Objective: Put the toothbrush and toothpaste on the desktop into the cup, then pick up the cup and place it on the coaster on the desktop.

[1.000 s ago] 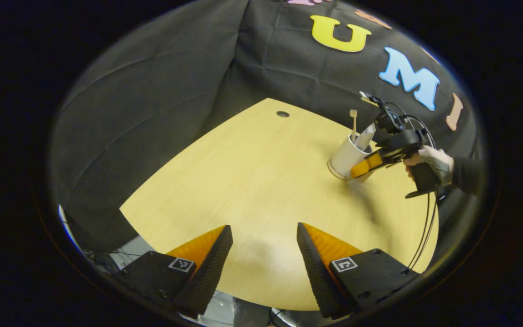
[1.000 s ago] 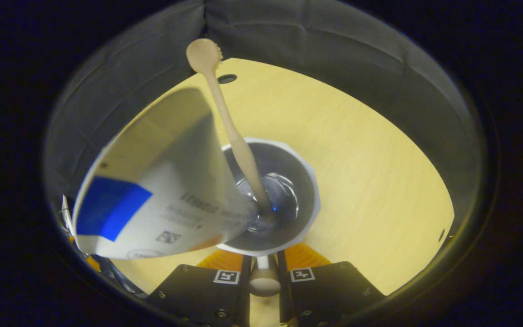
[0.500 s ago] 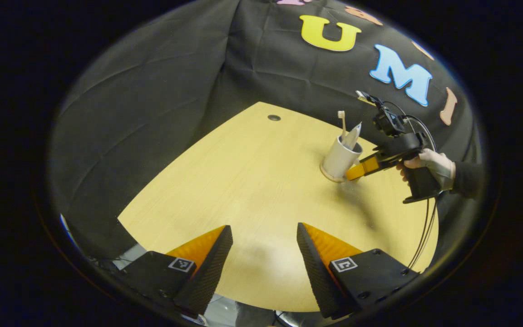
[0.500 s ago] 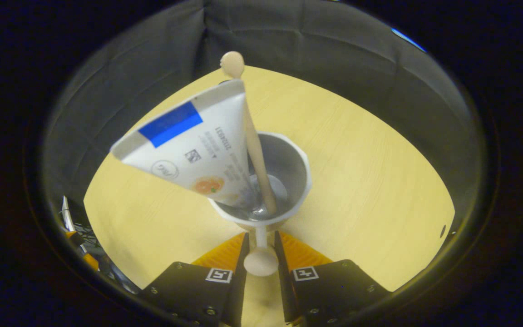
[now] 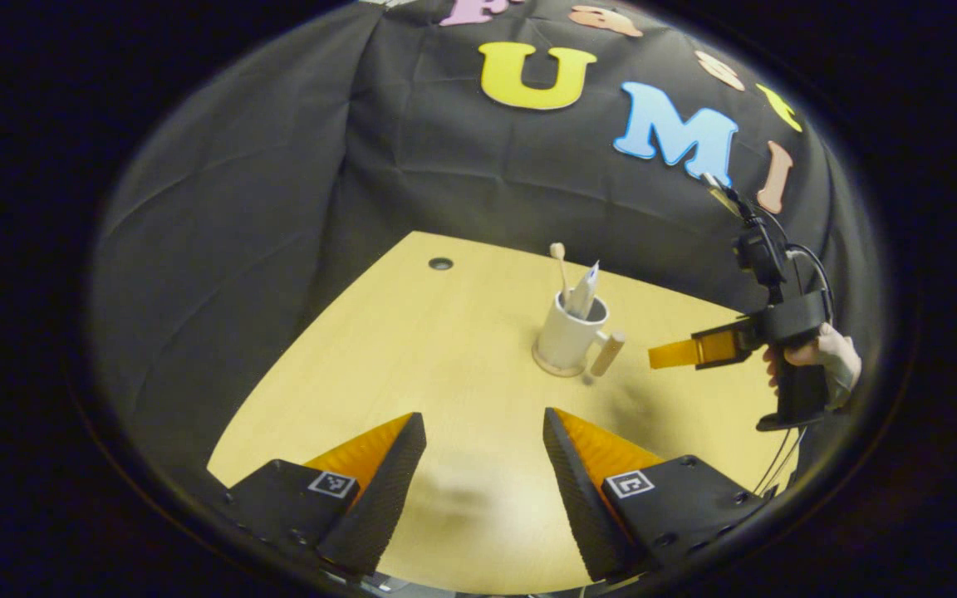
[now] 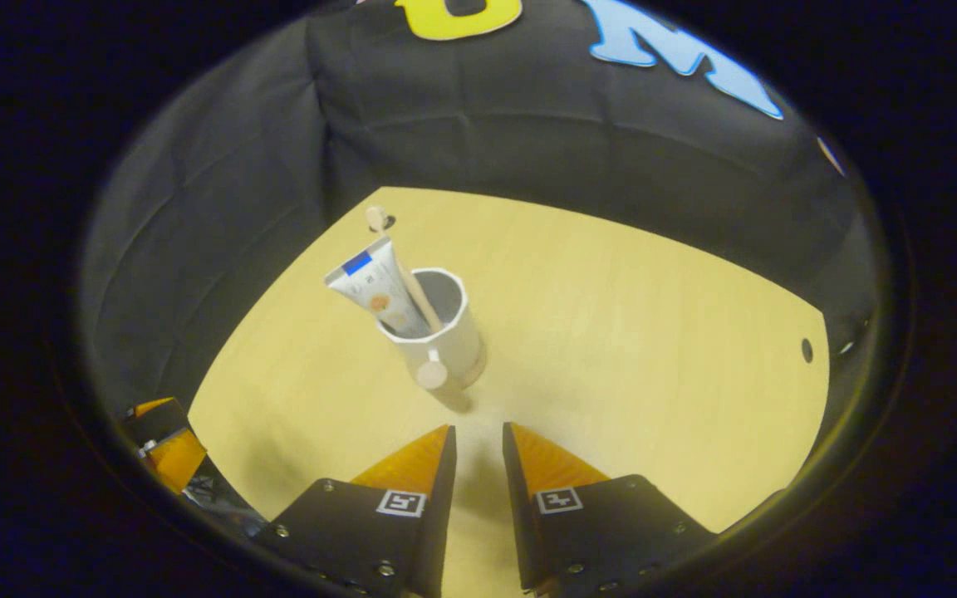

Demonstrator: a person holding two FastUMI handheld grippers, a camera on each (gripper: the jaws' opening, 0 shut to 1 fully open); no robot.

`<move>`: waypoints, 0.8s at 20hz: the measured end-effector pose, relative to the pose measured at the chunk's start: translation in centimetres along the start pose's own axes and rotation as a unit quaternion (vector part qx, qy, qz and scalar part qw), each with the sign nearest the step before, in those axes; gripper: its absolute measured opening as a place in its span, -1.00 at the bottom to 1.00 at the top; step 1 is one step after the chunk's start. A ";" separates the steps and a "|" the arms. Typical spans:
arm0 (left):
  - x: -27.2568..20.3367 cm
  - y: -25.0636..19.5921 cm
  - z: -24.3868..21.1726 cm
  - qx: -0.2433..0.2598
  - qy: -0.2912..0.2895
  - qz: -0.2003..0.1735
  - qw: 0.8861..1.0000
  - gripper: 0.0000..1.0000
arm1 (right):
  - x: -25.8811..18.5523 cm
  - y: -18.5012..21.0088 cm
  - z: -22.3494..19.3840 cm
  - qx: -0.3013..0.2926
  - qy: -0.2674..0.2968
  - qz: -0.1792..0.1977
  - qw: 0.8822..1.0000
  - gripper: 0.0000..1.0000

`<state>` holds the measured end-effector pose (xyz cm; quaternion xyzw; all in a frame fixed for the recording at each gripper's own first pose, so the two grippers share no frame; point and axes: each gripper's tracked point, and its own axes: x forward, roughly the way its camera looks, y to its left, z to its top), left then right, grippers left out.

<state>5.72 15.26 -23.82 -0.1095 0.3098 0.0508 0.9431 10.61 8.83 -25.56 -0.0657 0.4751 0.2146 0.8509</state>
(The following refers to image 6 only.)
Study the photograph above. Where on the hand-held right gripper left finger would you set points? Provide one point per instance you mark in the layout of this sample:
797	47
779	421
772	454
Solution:
362	531

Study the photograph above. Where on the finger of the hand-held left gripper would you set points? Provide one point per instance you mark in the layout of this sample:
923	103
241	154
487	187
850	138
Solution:
178	461
150	415

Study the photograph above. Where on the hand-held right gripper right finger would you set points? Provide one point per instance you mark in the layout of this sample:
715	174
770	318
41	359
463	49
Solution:
603	523

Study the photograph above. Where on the white toothpaste tube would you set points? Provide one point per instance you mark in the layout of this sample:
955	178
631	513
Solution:
375	291

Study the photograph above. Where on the pale wooden toothbrush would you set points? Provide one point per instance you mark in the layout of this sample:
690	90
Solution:
416	286

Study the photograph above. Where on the light wooden desktop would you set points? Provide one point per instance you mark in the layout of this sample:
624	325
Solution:
653	349

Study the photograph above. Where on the black backdrop cloth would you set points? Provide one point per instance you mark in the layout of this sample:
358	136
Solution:
528	124

